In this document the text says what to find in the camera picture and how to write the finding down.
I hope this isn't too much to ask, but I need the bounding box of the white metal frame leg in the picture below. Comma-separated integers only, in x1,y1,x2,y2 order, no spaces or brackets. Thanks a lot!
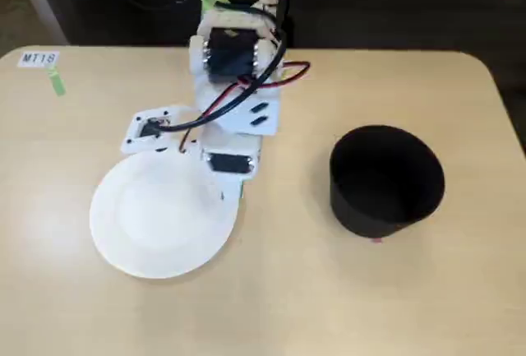
11,0,69,45

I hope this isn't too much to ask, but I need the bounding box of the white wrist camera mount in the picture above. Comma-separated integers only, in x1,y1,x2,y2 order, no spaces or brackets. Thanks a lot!
120,104,195,154

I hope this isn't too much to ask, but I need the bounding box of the white MT18 label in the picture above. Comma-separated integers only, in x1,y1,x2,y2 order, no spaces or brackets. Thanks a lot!
18,50,61,69

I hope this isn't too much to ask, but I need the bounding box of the black cylindrical pot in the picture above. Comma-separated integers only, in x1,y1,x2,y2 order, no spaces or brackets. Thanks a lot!
328,124,446,240

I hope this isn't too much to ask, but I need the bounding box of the white paper plate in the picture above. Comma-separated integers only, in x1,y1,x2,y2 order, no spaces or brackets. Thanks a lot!
89,150,243,280

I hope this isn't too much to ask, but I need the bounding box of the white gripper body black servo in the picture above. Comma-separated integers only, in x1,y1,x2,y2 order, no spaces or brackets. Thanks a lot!
200,125,265,180

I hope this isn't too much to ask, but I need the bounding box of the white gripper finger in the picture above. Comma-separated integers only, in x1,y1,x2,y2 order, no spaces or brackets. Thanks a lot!
205,173,242,209

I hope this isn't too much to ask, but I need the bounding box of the red servo wire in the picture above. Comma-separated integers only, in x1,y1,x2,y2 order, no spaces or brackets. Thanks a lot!
179,61,312,155

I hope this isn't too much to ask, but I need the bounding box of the black camera cable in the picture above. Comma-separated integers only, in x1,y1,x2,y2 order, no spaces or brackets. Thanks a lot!
158,30,288,132

